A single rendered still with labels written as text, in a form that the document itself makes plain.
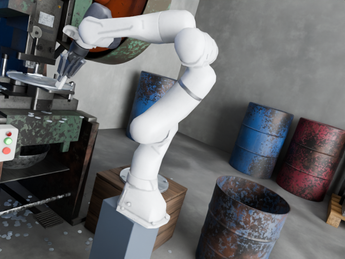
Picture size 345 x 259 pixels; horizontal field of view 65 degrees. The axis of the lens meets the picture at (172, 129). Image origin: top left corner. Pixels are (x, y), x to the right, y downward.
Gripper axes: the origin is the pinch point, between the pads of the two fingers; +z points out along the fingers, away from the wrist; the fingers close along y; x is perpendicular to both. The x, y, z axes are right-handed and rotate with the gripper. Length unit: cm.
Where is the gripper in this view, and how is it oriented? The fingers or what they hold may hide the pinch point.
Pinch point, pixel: (60, 81)
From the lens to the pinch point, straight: 134.0
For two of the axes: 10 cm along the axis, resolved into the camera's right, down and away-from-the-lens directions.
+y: 4.9, -0.5, 8.7
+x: -6.4, -7.0, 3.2
